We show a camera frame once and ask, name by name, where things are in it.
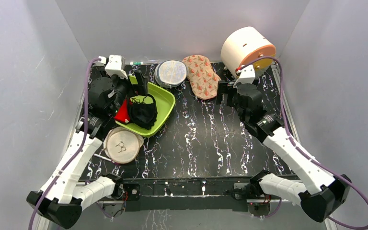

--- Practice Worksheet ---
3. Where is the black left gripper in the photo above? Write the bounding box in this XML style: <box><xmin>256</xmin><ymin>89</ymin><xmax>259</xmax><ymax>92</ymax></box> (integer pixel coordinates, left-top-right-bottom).
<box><xmin>101</xmin><ymin>68</ymin><xmax>147</xmax><ymax>116</ymax></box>

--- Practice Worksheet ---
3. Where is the floral mesh laundry bag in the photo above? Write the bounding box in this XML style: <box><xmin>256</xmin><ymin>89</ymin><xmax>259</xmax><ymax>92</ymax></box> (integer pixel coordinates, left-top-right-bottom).
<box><xmin>182</xmin><ymin>55</ymin><xmax>221</xmax><ymax>100</ymax></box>

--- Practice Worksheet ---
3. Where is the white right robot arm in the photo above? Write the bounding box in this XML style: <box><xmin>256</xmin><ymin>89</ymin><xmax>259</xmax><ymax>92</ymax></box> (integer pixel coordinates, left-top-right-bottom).
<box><xmin>216</xmin><ymin>80</ymin><xmax>351</xmax><ymax>222</ymax></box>

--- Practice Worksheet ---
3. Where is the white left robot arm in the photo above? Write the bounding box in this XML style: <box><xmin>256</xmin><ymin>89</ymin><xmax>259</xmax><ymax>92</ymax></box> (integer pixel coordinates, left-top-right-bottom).
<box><xmin>26</xmin><ymin>70</ymin><xmax>149</xmax><ymax>229</ymax></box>

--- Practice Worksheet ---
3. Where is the black bra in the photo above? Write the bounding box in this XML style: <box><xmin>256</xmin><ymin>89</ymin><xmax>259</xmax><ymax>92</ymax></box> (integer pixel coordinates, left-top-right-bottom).
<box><xmin>127</xmin><ymin>94</ymin><xmax>158</xmax><ymax>130</ymax></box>

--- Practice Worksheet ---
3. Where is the round grey mesh laundry bag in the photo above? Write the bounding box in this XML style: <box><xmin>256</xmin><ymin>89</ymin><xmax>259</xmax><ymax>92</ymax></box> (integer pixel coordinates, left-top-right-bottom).
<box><xmin>154</xmin><ymin>60</ymin><xmax>187</xmax><ymax>89</ymax></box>

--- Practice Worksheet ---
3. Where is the red bra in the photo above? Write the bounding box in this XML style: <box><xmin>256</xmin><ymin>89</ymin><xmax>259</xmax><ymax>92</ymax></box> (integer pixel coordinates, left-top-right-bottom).
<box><xmin>114</xmin><ymin>99</ymin><xmax>130</xmax><ymax>124</ymax></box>

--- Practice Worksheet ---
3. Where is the green plastic basin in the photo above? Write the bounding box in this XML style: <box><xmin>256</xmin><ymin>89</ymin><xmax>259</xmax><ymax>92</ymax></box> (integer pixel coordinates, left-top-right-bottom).
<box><xmin>115</xmin><ymin>82</ymin><xmax>176</xmax><ymax>138</ymax></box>

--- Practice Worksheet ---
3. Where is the round white mini drawer cabinet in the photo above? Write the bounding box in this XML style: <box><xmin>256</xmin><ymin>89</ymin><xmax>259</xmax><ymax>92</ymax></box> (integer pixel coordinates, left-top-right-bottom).
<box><xmin>220</xmin><ymin>26</ymin><xmax>276</xmax><ymax>76</ymax></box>

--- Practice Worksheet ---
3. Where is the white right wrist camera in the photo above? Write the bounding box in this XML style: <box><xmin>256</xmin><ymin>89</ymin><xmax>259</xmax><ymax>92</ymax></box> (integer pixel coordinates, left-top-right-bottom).
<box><xmin>233</xmin><ymin>65</ymin><xmax>256</xmax><ymax>88</ymax></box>

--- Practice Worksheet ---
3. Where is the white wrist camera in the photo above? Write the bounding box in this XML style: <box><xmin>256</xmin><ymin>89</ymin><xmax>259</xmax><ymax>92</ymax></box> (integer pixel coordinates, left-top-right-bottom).
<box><xmin>233</xmin><ymin>65</ymin><xmax>256</xmax><ymax>88</ymax></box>
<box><xmin>104</xmin><ymin>55</ymin><xmax>128</xmax><ymax>80</ymax></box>

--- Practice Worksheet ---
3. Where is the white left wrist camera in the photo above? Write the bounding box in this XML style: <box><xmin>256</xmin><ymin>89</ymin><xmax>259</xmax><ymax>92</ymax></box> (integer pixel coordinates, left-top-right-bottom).
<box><xmin>104</xmin><ymin>55</ymin><xmax>128</xmax><ymax>80</ymax></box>

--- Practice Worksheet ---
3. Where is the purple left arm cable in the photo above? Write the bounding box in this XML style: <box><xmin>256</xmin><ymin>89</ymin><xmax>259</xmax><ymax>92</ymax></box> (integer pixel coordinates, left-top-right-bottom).
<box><xmin>27</xmin><ymin>57</ymin><xmax>102</xmax><ymax>230</ymax></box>

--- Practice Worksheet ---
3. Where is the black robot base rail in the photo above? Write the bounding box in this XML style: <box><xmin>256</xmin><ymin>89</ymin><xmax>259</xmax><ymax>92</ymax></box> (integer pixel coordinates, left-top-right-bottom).
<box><xmin>92</xmin><ymin>177</ymin><xmax>283</xmax><ymax>219</ymax></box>

